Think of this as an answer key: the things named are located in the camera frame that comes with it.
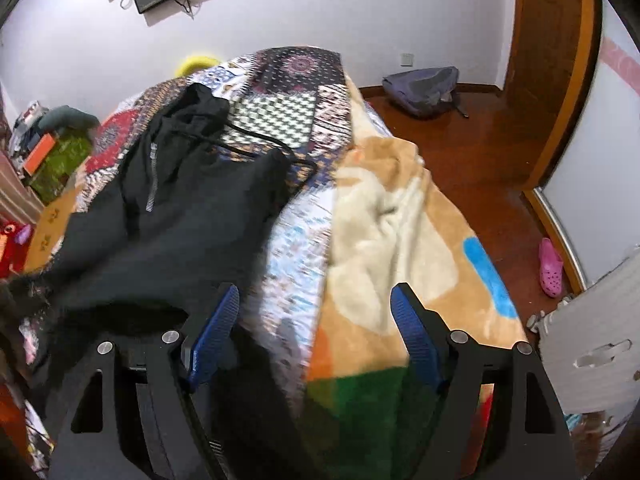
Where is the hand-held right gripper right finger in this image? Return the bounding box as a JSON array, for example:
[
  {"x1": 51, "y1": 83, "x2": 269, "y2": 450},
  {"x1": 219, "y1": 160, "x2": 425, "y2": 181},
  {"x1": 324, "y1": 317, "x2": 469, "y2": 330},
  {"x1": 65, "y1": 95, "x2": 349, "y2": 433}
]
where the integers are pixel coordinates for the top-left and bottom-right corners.
[{"x1": 390, "y1": 282, "x2": 583, "y2": 480}]

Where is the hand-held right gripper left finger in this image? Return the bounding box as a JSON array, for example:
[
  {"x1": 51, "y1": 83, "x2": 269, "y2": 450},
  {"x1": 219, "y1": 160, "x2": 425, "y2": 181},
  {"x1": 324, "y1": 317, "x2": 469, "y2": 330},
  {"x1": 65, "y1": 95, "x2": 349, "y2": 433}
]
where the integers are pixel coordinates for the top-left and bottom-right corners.
[{"x1": 47, "y1": 282, "x2": 241, "y2": 480}]

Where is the black zip hoodie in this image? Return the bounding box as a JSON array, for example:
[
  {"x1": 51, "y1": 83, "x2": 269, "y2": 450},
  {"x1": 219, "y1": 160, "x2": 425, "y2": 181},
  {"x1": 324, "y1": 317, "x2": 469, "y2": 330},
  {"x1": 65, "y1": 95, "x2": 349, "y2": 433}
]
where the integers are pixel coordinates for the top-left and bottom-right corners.
[{"x1": 0, "y1": 82, "x2": 318, "y2": 480}]

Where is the orange cream fleece blanket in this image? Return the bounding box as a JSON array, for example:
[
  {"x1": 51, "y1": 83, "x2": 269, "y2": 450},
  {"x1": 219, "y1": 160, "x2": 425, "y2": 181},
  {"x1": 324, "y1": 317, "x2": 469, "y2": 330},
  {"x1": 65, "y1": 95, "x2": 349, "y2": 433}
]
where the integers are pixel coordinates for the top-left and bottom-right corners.
[{"x1": 300, "y1": 72, "x2": 528, "y2": 480}]

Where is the pink clog shoe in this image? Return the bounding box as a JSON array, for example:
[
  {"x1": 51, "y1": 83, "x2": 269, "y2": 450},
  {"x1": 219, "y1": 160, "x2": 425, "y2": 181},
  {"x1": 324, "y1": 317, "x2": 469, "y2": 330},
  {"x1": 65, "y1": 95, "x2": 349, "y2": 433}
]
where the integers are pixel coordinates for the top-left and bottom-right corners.
[{"x1": 538, "y1": 238, "x2": 564, "y2": 298}]

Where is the wooden lap table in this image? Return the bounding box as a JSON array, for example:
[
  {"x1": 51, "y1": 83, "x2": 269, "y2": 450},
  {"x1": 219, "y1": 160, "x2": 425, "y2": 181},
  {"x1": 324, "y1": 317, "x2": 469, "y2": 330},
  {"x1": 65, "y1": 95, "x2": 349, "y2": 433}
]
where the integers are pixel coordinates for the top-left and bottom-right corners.
[{"x1": 22, "y1": 182, "x2": 86, "y2": 273}]

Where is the red plush toy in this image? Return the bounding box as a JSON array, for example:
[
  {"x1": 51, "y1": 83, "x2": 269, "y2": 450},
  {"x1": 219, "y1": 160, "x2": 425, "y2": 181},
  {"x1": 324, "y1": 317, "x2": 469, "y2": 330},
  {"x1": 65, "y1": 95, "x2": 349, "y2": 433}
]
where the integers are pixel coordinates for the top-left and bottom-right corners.
[{"x1": 0, "y1": 220, "x2": 33, "y2": 278}]

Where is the green patterned bag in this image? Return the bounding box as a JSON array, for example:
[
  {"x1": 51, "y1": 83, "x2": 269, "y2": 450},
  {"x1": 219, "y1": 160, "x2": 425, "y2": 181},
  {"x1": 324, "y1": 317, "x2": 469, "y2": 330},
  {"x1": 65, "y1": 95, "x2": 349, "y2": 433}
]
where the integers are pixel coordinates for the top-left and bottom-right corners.
[{"x1": 27, "y1": 132, "x2": 93, "y2": 203}]

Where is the patchwork patterned bedspread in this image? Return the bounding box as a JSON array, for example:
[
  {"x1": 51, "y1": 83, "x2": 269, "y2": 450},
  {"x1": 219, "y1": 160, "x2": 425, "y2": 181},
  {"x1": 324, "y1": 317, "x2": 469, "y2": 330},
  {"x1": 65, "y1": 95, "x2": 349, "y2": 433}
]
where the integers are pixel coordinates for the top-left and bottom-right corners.
[{"x1": 20, "y1": 46, "x2": 396, "y2": 480}]

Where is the grey backpack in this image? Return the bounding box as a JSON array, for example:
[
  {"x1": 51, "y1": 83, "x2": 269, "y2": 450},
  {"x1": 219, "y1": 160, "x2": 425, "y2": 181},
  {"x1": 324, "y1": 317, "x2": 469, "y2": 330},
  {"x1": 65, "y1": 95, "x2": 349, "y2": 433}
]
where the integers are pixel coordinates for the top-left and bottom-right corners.
[{"x1": 382, "y1": 66, "x2": 470, "y2": 120}]

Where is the orange box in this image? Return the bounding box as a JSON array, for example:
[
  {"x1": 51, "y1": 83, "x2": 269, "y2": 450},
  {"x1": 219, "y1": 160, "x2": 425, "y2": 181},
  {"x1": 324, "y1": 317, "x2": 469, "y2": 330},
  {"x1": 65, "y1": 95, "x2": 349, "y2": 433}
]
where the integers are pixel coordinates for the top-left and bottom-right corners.
[{"x1": 22, "y1": 134, "x2": 56, "y2": 176}]

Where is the pile of household clutter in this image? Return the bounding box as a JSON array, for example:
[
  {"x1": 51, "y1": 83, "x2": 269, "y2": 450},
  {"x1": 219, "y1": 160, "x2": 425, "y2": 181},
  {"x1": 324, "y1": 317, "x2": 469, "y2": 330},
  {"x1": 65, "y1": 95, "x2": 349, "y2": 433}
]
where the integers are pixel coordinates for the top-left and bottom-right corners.
[{"x1": 7, "y1": 101, "x2": 43, "y2": 161}]

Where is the yellow foam ring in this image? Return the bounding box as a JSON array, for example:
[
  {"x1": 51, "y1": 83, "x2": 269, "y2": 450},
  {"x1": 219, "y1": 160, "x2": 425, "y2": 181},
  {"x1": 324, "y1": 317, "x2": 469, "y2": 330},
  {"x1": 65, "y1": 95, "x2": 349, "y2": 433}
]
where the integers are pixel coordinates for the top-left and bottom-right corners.
[{"x1": 179, "y1": 51, "x2": 221, "y2": 77}]

